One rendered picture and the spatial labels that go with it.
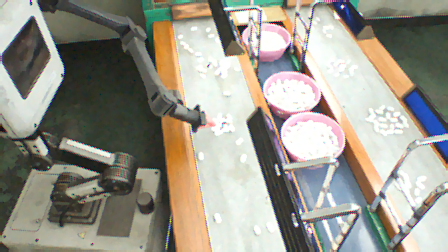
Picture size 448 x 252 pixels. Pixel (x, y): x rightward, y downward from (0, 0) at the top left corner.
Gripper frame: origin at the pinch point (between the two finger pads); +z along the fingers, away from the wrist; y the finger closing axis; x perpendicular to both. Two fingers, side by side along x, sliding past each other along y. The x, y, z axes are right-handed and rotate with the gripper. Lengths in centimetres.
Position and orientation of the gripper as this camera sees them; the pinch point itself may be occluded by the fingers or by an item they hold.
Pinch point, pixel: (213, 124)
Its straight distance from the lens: 145.5
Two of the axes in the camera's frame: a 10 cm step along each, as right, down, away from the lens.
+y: -2.0, -7.3, 6.6
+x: -6.1, 6.2, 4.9
